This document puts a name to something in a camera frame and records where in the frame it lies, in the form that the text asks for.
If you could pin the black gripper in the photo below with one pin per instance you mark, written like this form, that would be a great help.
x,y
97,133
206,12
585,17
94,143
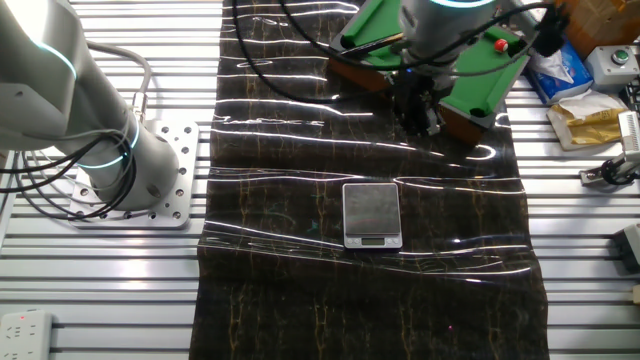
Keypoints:
x,y
419,82

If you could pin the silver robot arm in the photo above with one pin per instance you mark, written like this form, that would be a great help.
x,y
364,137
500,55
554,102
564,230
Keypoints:
x,y
50,75

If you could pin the green mini pool table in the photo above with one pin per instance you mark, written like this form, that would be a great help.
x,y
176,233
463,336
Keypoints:
x,y
475,85

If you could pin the red and white pool ball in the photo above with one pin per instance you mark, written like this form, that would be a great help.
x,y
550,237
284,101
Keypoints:
x,y
501,46

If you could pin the silver digital kitchen scale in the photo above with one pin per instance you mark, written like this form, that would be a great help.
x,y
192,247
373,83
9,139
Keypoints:
x,y
372,210

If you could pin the blue tissue pack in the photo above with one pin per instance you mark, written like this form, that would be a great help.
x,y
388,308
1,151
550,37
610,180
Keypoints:
x,y
562,75

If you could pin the yellow and white crumpled bag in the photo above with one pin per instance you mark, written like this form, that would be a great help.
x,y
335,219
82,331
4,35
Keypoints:
x,y
587,127

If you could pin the green button control box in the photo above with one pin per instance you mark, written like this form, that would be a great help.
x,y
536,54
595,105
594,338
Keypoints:
x,y
610,70

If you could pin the brown cardboard box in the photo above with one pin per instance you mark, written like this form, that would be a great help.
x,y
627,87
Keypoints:
x,y
600,20

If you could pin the silver ribbed device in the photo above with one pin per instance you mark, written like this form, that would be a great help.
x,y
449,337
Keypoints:
x,y
631,132

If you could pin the black marble pattern mat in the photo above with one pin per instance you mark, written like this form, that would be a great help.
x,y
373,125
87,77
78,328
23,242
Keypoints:
x,y
300,300

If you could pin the dark grey box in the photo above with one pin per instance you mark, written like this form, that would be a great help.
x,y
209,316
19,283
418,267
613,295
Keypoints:
x,y
629,247

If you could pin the white power strip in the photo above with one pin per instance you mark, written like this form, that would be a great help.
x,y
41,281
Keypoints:
x,y
25,335

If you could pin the silver mounting bracket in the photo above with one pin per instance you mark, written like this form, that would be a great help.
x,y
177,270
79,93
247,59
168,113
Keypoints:
x,y
592,175

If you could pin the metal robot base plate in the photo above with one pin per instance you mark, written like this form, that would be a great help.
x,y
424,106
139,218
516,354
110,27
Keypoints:
x,y
175,215

